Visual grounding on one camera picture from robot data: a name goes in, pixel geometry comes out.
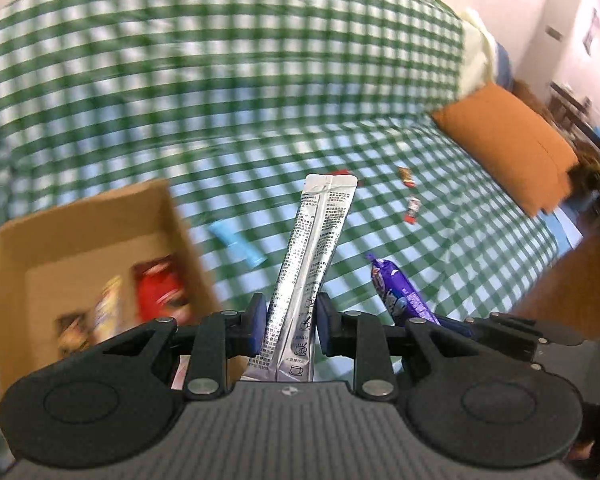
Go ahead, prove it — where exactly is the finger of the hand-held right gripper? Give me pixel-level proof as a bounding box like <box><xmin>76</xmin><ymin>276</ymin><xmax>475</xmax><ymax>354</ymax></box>
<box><xmin>442</xmin><ymin>311</ymin><xmax>574</xmax><ymax>372</ymax></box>

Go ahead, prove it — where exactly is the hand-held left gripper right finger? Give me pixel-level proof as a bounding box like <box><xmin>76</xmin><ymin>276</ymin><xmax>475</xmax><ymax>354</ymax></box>
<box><xmin>316</xmin><ymin>293</ymin><xmax>487</xmax><ymax>402</ymax></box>

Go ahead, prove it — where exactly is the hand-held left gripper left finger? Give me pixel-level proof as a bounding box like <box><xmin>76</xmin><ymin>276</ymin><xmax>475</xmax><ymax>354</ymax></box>
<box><xmin>92</xmin><ymin>293</ymin><xmax>269</xmax><ymax>402</ymax></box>

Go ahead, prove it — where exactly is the light blue stick packet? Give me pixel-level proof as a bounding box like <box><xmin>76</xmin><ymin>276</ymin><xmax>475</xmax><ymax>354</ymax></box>
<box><xmin>209</xmin><ymin>220</ymin><xmax>268</xmax><ymax>268</ymax></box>

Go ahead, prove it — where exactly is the purple chocolate packet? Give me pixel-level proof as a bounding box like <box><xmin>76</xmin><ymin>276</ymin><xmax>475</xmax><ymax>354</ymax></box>
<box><xmin>365</xmin><ymin>252</ymin><xmax>441</xmax><ymax>326</ymax></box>

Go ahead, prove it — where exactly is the silver stick packet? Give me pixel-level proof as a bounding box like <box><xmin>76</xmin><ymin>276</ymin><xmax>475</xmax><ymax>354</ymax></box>
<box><xmin>242</xmin><ymin>172</ymin><xmax>358</xmax><ymax>385</ymax></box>

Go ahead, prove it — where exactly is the red coffee packet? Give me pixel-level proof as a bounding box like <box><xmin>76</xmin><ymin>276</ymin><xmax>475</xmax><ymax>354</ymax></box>
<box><xmin>132</xmin><ymin>255</ymin><xmax>191</xmax><ymax>323</ymax></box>

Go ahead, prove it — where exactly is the yellow snack bar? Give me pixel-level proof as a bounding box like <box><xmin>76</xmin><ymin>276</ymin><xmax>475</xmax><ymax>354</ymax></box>
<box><xmin>92</xmin><ymin>275</ymin><xmax>126</xmax><ymax>346</ymax></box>

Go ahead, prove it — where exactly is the dark brown wafer packet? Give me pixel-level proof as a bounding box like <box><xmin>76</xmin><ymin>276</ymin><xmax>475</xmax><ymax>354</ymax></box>
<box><xmin>55</xmin><ymin>312</ymin><xmax>98</xmax><ymax>361</ymax></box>

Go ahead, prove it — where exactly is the brown cardboard box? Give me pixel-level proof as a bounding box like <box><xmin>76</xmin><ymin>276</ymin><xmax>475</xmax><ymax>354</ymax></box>
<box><xmin>0</xmin><ymin>178</ymin><xmax>251</xmax><ymax>401</ymax></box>

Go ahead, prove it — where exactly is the orange cushion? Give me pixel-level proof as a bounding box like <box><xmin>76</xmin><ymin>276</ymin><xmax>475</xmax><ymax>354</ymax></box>
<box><xmin>430</xmin><ymin>81</ymin><xmax>581</xmax><ymax>218</ymax></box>

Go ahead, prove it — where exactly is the wooden chair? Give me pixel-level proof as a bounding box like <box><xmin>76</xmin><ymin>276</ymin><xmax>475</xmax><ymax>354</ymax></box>
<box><xmin>547</xmin><ymin>80</ymin><xmax>600</xmax><ymax>196</ymax></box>

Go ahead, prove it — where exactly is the green checkered cloth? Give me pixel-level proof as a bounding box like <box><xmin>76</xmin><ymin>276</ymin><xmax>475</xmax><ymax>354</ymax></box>
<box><xmin>0</xmin><ymin>0</ymin><xmax>586</xmax><ymax>461</ymax></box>

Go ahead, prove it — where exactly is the cream pillow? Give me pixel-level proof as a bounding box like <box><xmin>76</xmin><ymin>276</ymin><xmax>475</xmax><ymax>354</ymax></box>
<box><xmin>460</xmin><ymin>7</ymin><xmax>498</xmax><ymax>98</ymax></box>

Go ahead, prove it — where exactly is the framed wall picture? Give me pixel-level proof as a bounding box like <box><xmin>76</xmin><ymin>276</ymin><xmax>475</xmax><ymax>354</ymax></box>
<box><xmin>582</xmin><ymin>7</ymin><xmax>600</xmax><ymax>56</ymax></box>

